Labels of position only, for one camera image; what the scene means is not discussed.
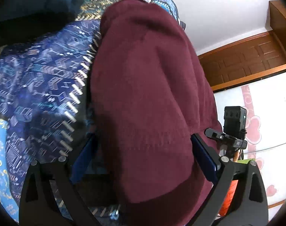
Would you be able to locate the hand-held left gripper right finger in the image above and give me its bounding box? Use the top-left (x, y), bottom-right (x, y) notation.
top-left (190, 133), bottom-right (269, 226)

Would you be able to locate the maroon button shirt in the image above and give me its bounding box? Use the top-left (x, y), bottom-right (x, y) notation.
top-left (90, 0), bottom-right (223, 226)

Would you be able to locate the blue patterned bedspread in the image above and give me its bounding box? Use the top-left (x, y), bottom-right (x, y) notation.
top-left (0, 0), bottom-right (186, 224)

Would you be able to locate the navy folded garment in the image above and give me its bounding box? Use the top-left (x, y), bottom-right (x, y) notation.
top-left (0, 0), bottom-right (90, 25)

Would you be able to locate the brown wooden wardrobe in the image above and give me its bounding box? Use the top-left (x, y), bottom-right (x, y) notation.
top-left (268, 0), bottom-right (286, 64)

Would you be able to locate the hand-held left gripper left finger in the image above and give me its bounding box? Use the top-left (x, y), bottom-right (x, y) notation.
top-left (18, 134), bottom-right (103, 226)

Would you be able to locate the black folded garment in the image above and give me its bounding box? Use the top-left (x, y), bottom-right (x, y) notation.
top-left (0, 11), bottom-right (74, 49)

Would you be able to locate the brown wooden door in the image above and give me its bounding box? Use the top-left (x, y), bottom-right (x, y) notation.
top-left (198, 31), bottom-right (286, 93)

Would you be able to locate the white pink floral cupboard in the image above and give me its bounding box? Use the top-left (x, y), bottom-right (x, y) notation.
top-left (213, 68), bottom-right (286, 218)

